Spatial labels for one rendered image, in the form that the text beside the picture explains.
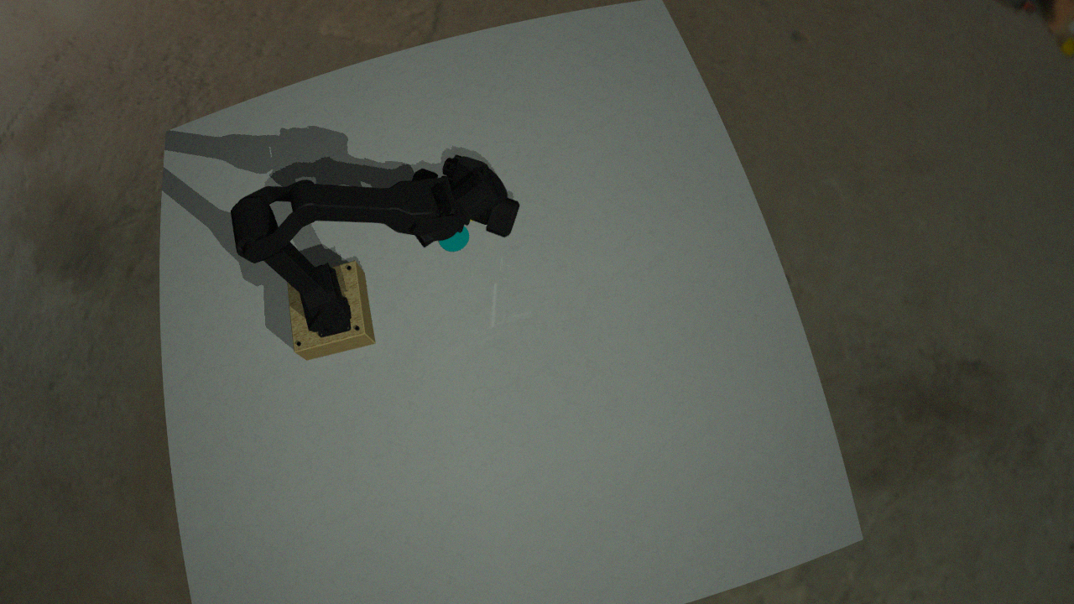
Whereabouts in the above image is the cyan circle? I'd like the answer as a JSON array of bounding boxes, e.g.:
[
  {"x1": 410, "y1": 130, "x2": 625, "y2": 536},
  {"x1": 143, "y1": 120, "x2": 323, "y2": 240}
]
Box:
[{"x1": 439, "y1": 226, "x2": 469, "y2": 251}]

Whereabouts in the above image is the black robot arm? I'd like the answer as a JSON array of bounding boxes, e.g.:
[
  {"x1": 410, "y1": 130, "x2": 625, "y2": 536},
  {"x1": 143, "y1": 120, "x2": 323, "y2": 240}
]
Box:
[{"x1": 231, "y1": 154, "x2": 508, "y2": 337}]

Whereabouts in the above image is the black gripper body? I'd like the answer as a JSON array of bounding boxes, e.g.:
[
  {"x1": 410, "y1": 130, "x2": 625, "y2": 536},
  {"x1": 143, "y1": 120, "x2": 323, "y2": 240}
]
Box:
[{"x1": 412, "y1": 169, "x2": 519, "y2": 238}]

